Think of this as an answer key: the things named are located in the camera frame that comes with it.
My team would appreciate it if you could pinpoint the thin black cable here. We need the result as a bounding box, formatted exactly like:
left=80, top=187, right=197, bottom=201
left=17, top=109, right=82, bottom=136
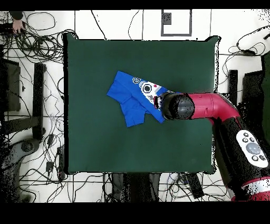
left=127, top=9, right=140, bottom=40
left=89, top=9, right=107, bottom=41

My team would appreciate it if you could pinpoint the black power strip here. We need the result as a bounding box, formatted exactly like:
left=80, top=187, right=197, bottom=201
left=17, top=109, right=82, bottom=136
left=0, top=21, right=26, bottom=34
left=182, top=172, right=205, bottom=199
left=56, top=145, right=65, bottom=180

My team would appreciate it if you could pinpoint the black cable tangle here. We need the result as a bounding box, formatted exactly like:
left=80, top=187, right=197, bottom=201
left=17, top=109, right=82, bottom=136
left=0, top=11, right=79, bottom=64

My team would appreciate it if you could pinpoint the green cloth on side table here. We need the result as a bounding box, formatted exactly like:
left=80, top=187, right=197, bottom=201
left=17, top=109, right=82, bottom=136
left=261, top=52, right=270, bottom=138

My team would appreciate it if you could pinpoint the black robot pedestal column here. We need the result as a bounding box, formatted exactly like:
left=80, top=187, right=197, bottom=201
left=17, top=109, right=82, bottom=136
left=110, top=172, right=161, bottom=202

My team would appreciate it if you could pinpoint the person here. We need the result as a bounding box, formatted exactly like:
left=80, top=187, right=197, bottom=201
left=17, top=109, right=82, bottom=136
left=9, top=11, right=24, bottom=21

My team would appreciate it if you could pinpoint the dark square floor tag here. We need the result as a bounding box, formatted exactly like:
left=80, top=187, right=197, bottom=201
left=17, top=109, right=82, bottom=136
left=161, top=12, right=172, bottom=25

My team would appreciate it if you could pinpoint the black stand frame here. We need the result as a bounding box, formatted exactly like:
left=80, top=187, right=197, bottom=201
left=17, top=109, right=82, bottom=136
left=228, top=69, right=238, bottom=105
left=4, top=62, right=46, bottom=141

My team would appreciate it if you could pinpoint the blue printed t-shirt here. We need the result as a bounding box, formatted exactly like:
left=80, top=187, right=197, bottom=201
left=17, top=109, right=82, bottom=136
left=106, top=70, right=183, bottom=128

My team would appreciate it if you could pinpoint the gray office chair base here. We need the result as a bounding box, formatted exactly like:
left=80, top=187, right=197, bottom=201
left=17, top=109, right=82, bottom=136
left=0, top=138, right=42, bottom=170

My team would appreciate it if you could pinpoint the black box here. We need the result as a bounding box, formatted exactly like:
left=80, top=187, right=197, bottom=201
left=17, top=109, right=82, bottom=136
left=0, top=58, right=21, bottom=112
left=241, top=70, right=264, bottom=106

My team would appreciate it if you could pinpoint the dark green table cloth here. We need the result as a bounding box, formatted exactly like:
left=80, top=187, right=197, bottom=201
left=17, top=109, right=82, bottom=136
left=63, top=32, right=220, bottom=175

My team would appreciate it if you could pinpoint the person's hand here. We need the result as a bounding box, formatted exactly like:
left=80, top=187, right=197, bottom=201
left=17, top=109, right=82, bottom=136
left=12, top=18, right=26, bottom=35

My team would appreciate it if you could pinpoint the black cable with connector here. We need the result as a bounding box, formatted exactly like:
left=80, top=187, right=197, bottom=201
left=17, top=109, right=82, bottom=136
left=228, top=25, right=270, bottom=57

